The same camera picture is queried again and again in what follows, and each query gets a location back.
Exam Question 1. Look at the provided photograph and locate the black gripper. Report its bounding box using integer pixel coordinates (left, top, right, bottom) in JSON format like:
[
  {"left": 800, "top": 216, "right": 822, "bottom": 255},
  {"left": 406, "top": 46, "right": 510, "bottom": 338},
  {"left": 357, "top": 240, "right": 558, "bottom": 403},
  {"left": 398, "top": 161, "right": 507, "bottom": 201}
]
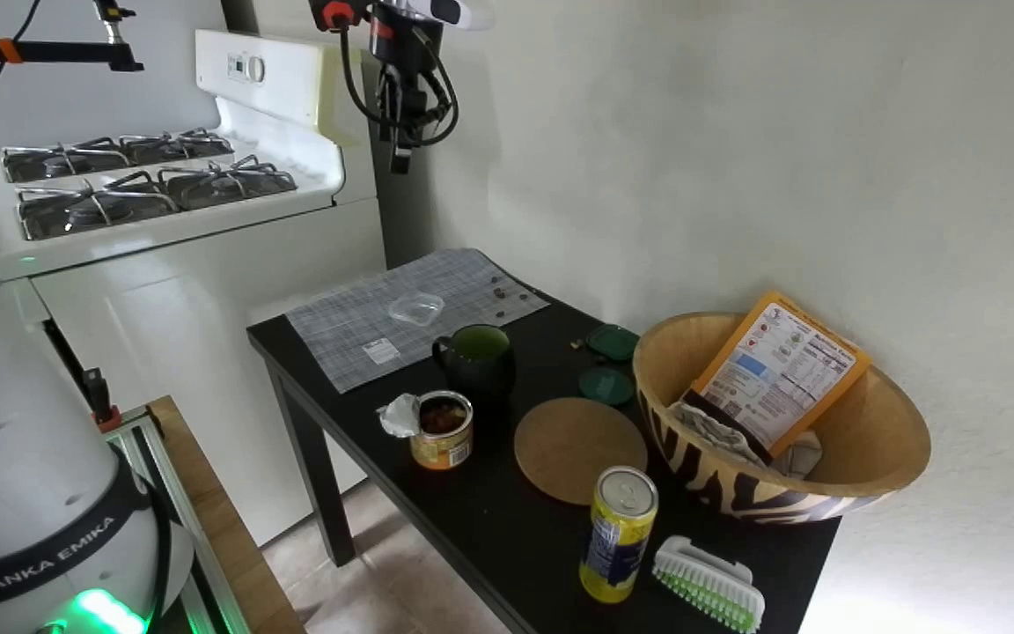
[{"left": 362, "top": 0, "right": 465, "bottom": 176}]

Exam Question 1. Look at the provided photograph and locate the tall yellow blue can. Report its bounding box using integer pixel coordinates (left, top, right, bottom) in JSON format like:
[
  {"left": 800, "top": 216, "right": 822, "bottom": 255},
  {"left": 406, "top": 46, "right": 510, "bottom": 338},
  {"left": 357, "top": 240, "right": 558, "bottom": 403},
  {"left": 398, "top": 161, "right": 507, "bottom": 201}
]
[{"left": 578, "top": 463, "right": 663, "bottom": 606}]

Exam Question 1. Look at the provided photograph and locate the white bent can lid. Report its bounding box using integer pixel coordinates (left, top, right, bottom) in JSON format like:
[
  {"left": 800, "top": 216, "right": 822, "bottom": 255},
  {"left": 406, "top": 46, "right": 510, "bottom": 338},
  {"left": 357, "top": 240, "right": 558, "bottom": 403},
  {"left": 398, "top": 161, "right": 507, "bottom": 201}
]
[{"left": 374, "top": 391, "right": 424, "bottom": 445}]

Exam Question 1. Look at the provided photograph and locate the open short tin can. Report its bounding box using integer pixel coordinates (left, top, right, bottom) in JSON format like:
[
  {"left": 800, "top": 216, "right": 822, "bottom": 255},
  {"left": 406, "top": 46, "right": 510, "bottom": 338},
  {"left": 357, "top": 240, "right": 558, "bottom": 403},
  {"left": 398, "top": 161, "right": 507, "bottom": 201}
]
[{"left": 408, "top": 389, "right": 480, "bottom": 474}]

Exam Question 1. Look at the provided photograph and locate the clear plastic container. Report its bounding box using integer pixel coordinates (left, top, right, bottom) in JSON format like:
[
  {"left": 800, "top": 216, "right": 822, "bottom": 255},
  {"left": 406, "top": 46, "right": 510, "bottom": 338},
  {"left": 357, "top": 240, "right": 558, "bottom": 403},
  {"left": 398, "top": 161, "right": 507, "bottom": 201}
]
[{"left": 383, "top": 289, "right": 452, "bottom": 331}]

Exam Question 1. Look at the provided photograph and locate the black stove grate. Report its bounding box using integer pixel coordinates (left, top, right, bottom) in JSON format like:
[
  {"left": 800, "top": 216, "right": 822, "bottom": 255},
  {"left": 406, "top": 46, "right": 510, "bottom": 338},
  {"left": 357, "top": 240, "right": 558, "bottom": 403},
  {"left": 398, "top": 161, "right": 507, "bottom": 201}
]
[
  {"left": 0, "top": 125, "right": 237, "bottom": 187},
  {"left": 16, "top": 156, "right": 298, "bottom": 244}
]

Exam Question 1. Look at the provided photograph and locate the white gas stove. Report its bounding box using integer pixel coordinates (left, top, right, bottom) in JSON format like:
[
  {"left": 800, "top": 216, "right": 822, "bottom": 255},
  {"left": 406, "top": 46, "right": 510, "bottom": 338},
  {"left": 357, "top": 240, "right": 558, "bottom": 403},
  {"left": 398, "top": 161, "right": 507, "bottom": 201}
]
[{"left": 0, "top": 28, "right": 392, "bottom": 548}]

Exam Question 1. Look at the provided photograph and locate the green round lid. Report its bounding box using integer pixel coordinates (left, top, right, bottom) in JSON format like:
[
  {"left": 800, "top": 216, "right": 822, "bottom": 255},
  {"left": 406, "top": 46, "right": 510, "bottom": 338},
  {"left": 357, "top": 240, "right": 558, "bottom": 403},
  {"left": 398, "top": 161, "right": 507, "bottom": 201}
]
[
  {"left": 582, "top": 319, "right": 645, "bottom": 362},
  {"left": 574, "top": 362, "right": 639, "bottom": 410}
]

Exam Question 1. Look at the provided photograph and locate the round cork coaster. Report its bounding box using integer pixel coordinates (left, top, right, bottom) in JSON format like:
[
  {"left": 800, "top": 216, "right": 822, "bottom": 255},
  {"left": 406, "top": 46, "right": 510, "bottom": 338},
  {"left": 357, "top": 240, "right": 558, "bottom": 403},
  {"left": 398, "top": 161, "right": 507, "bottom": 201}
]
[{"left": 510, "top": 395, "right": 653, "bottom": 510}]

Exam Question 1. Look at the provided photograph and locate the black side table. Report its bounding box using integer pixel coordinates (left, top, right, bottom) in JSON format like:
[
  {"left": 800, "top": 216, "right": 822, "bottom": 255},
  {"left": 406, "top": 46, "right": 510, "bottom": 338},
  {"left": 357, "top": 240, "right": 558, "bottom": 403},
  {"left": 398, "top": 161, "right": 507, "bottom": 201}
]
[{"left": 243, "top": 244, "right": 847, "bottom": 634}]

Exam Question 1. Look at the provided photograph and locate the black red clamp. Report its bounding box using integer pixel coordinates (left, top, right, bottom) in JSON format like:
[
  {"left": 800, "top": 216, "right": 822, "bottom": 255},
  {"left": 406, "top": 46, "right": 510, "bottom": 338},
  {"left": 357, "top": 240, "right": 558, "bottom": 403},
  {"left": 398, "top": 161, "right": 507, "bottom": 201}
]
[{"left": 40, "top": 312, "right": 126, "bottom": 434}]

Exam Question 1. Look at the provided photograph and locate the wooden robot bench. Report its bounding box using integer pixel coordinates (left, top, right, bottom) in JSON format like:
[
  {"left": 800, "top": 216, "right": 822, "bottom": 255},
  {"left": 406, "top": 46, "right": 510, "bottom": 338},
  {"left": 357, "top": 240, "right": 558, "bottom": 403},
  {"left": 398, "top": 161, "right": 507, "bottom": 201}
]
[{"left": 106, "top": 395, "right": 309, "bottom": 634}]

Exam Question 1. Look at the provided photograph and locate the grey wrapped packet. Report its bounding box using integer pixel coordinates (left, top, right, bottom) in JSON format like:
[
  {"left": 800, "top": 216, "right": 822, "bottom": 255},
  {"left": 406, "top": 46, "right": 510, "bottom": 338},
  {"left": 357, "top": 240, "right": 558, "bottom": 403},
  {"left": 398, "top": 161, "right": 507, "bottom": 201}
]
[{"left": 665, "top": 395, "right": 823, "bottom": 480}]

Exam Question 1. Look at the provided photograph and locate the orange cardboard food box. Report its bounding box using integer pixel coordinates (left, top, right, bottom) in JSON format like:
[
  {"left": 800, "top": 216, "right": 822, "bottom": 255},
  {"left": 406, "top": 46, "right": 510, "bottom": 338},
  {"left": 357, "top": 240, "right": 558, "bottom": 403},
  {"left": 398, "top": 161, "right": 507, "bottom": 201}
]
[{"left": 687, "top": 289, "right": 872, "bottom": 457}]

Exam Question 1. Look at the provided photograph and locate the green white scrub brush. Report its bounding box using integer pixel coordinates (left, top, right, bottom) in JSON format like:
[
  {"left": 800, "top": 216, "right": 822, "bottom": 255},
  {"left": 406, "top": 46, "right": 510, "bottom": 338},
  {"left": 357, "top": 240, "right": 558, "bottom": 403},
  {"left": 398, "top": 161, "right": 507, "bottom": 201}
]
[{"left": 649, "top": 533, "right": 769, "bottom": 634}]

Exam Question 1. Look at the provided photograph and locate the wooden zebra pattern bowl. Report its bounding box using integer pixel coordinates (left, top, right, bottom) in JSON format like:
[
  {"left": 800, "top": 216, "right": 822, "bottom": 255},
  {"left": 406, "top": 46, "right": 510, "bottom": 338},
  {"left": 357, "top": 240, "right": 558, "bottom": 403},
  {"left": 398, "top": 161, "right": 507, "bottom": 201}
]
[{"left": 632, "top": 308, "right": 932, "bottom": 530}]

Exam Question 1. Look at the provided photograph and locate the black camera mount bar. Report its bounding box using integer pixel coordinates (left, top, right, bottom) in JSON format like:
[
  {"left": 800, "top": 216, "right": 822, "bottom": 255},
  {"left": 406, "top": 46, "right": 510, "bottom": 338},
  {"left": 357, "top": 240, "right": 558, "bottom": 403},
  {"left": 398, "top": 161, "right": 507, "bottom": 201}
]
[{"left": 0, "top": 0, "right": 148, "bottom": 73}]

